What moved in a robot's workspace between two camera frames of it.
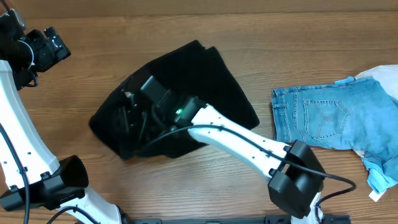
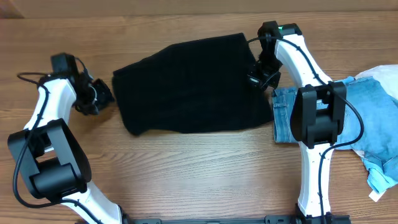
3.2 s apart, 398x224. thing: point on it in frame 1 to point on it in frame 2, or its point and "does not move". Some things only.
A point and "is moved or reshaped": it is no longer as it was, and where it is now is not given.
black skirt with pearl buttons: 130,126 is moved or reshaped
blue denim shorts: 358,114 does not move
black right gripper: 131,106 to 263,78
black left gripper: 50,56 to 107,98
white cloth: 387,75 does not move
